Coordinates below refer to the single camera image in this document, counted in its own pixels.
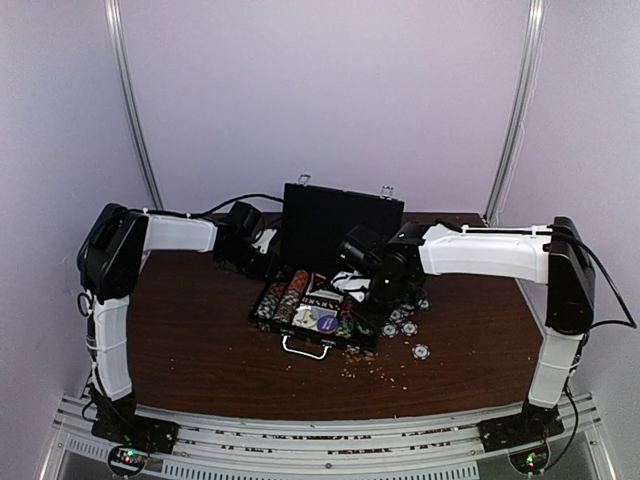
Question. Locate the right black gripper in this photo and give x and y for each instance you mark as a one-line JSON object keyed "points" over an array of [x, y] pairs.
{"points": [[380, 319]]}

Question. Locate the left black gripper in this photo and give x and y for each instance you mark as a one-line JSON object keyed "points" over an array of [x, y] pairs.
{"points": [[269, 270]]}

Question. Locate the playing card deck box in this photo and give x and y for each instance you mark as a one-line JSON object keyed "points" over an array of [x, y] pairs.
{"points": [[318, 313], [320, 287]]}

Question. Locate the brown poker chip roll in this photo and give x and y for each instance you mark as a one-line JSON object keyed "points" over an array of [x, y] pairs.
{"points": [[297, 286]]}

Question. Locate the black poker case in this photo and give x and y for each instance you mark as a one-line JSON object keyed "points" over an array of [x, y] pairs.
{"points": [[315, 220]]}

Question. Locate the clear round dealer button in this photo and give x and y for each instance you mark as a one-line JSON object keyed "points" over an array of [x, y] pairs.
{"points": [[305, 318]]}

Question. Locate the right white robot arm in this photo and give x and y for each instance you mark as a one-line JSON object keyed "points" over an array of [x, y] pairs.
{"points": [[540, 254]]}

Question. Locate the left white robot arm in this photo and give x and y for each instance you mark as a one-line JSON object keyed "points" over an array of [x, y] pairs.
{"points": [[111, 259]]}

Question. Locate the left poker chip row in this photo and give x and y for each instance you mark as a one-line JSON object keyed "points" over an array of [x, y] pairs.
{"points": [[270, 300]]}

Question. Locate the poker chip row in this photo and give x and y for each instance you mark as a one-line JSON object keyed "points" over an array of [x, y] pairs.
{"points": [[285, 311], [270, 300], [345, 327]]}

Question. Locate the right poker chip row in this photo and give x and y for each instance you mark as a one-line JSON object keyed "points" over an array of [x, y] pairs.
{"points": [[345, 327]]}

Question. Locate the purple small blind button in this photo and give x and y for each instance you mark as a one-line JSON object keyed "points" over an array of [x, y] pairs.
{"points": [[327, 324]]}

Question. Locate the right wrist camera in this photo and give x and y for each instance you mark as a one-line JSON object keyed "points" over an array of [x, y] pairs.
{"points": [[361, 249]]}

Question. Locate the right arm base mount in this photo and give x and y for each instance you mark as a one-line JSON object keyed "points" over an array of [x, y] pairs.
{"points": [[532, 424]]}

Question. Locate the aluminium front rail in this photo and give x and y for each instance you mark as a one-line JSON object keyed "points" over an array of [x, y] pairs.
{"points": [[445, 446]]}

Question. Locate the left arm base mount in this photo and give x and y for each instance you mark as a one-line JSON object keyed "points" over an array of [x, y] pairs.
{"points": [[145, 434]]}

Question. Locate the right aluminium frame post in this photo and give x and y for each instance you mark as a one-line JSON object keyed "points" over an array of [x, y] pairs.
{"points": [[524, 91]]}

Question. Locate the aluminium frame post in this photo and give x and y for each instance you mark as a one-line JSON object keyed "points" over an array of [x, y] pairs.
{"points": [[524, 91], [118, 41]]}

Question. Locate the left aluminium frame post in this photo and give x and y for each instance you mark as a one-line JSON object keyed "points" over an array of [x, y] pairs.
{"points": [[118, 41]]}

